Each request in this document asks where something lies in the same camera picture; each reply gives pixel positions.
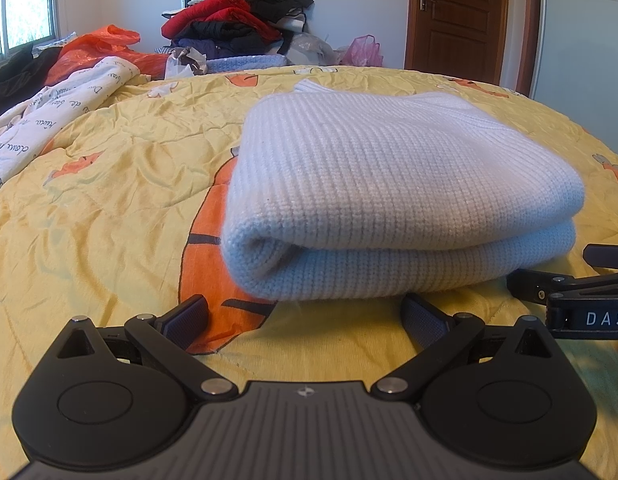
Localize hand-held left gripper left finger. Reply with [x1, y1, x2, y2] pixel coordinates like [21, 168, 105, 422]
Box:
[56, 293, 240, 401]

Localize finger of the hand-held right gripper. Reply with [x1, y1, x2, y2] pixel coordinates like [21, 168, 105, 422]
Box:
[506, 268, 618, 307]
[583, 243, 618, 272]

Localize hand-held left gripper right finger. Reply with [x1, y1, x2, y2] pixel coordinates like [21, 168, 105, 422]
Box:
[370, 293, 560, 401]

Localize white knit sweater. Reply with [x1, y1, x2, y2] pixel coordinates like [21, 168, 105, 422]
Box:
[221, 79, 588, 304]

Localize black clothes by window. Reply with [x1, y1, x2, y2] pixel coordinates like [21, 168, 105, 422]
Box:
[0, 42, 63, 117]

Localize pile of clothes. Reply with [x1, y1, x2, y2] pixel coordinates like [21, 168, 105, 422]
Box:
[160, 0, 315, 59]

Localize yellow carrot print quilt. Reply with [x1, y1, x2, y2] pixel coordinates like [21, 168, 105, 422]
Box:
[0, 64, 618, 480]

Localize white script print blanket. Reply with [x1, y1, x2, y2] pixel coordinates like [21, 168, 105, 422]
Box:
[0, 57, 151, 199]

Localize white plastic bag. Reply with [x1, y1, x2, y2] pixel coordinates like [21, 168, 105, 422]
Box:
[165, 46, 210, 80]

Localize light blue knit blanket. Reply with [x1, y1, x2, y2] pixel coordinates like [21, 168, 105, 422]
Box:
[205, 54, 290, 75]

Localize brown wooden door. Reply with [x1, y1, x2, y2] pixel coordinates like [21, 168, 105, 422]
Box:
[405, 0, 510, 86]

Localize pink plastic bag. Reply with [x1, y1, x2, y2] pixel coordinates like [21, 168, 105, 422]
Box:
[341, 35, 385, 68]

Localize orange plastic bag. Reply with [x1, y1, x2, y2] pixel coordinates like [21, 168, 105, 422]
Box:
[44, 25, 171, 86]

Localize clear plastic bag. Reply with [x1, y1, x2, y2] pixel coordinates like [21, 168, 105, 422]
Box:
[284, 32, 340, 66]

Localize window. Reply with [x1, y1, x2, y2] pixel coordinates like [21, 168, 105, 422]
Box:
[0, 0, 60, 59]

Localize brown door frame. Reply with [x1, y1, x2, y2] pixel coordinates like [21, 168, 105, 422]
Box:
[499, 0, 542, 99]

